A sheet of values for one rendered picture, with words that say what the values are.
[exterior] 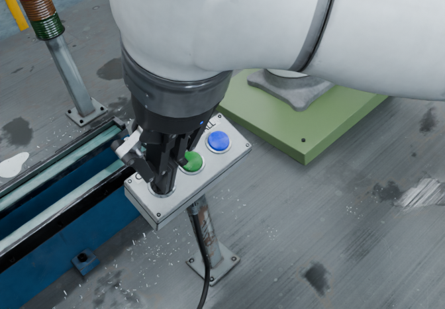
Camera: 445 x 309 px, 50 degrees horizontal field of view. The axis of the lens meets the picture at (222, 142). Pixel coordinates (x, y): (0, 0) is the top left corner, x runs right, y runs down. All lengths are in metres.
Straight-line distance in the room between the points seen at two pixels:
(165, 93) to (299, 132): 0.67
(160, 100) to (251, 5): 0.13
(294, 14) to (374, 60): 0.06
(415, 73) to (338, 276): 0.56
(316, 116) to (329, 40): 0.75
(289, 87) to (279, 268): 0.41
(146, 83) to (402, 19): 0.18
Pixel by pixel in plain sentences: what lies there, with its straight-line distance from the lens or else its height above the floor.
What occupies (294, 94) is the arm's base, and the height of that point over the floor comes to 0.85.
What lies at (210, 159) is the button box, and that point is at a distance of 0.65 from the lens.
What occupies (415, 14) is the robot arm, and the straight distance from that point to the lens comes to 0.29.
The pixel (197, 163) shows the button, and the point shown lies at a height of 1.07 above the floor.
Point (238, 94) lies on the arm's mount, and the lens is 1.12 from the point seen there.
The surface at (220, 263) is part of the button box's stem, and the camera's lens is 0.85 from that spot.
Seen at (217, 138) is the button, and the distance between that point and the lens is 0.65.
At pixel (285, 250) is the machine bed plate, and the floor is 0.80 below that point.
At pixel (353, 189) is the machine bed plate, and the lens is 0.94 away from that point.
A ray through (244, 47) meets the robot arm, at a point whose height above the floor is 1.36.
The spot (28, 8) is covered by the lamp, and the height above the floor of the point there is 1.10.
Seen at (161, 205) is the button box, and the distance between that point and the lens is 0.62.
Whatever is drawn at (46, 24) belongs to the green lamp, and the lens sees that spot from 1.09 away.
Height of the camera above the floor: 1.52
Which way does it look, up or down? 43 degrees down
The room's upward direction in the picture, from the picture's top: 12 degrees counter-clockwise
